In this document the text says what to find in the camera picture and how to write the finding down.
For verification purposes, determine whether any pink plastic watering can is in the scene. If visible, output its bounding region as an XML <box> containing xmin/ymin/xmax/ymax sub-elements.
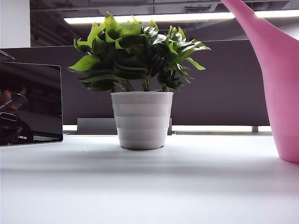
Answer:
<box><xmin>221</xmin><ymin>0</ymin><xmax>299</xmax><ymax>164</ymax></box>

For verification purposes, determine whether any green plant in white pot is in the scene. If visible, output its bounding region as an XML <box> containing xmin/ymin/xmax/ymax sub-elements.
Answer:
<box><xmin>67</xmin><ymin>11</ymin><xmax>212</xmax><ymax>150</ymax></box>

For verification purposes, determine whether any long ceiling light strip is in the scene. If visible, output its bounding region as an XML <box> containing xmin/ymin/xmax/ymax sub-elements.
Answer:
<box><xmin>63</xmin><ymin>11</ymin><xmax>299</xmax><ymax>25</ymax></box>

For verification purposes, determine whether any glossy black screen silver frame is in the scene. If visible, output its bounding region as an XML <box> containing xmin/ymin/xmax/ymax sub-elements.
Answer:
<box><xmin>0</xmin><ymin>61</ymin><xmax>64</xmax><ymax>147</ymax></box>

